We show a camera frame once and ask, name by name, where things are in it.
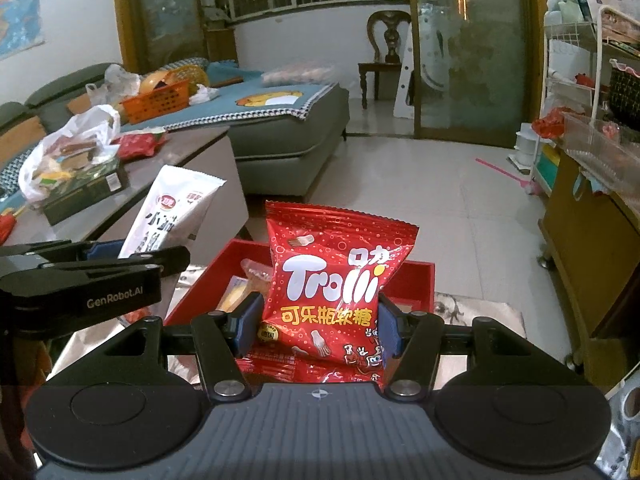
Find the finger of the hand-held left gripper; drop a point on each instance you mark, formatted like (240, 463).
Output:
(105, 251)
(150, 262)

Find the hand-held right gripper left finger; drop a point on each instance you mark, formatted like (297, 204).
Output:
(251, 320)

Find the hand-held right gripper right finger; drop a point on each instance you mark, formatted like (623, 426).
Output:
(390, 327)

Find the white yellow bread packet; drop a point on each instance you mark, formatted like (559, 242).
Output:
(234, 298)

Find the white packet with red logo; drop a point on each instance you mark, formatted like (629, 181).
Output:
(170, 220)

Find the red cardboard box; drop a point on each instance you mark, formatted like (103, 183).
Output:
(415, 285)

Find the red gummy candy packet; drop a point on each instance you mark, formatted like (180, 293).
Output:
(325, 260)

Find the white plastic bag of snacks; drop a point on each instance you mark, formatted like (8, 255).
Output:
(75, 135)

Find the clear shiny snack packet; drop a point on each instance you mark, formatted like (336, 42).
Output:
(255, 272)

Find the red striped snack packet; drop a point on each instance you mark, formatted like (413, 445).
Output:
(280, 366)

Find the dark green box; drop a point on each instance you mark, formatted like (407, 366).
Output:
(85, 195)

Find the silver tablecloth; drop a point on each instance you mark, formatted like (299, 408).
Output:
(475, 310)

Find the grey coffee table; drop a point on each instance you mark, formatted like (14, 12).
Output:
(192, 142)

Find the orange cushion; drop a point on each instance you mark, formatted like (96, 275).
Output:
(20, 140)

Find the orange plastic basket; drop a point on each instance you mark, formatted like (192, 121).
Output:
(155, 102)

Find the crumpled white plastic bag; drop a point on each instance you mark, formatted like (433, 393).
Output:
(117, 82)

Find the grey sofa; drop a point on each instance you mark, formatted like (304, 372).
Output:
(290, 135)

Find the teal printed blanket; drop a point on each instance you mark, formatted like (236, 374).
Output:
(240, 87)

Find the wooden cabinet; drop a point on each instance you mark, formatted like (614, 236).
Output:
(575, 240)

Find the white bucket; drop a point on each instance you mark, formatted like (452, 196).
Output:
(525, 145)

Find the pink wrapped bundle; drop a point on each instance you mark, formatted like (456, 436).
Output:
(300, 74)

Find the white perforated board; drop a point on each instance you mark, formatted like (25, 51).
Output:
(407, 85)

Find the silver foil bundle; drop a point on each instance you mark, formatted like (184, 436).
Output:
(622, 420)

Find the red plastic bag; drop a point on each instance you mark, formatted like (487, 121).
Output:
(550, 125)

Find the clear plastic container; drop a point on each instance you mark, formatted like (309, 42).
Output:
(590, 150)

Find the sliding glass door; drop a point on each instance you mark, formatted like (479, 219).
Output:
(475, 60)

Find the dark wooden chair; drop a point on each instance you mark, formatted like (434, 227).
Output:
(390, 30)

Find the black woven basket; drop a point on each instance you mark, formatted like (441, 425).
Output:
(625, 95)

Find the wall map poster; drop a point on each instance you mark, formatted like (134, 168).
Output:
(20, 10)

